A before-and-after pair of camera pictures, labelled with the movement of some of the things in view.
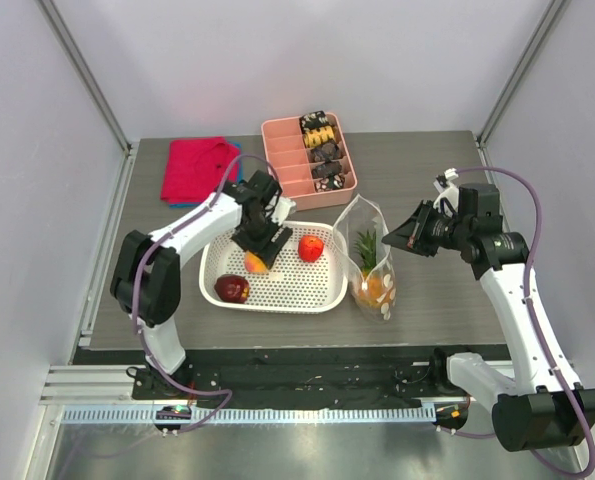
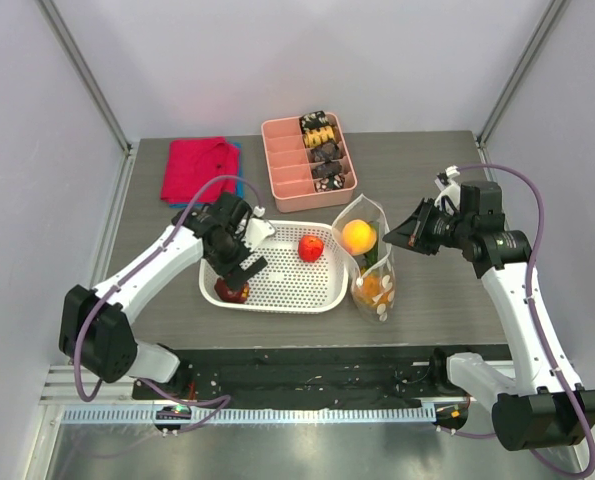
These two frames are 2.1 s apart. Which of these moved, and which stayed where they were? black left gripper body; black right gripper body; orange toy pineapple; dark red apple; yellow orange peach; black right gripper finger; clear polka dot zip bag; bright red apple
Moved: black left gripper body; yellow orange peach
Stayed: black right gripper finger; orange toy pineapple; black right gripper body; bright red apple; dark red apple; clear polka dot zip bag
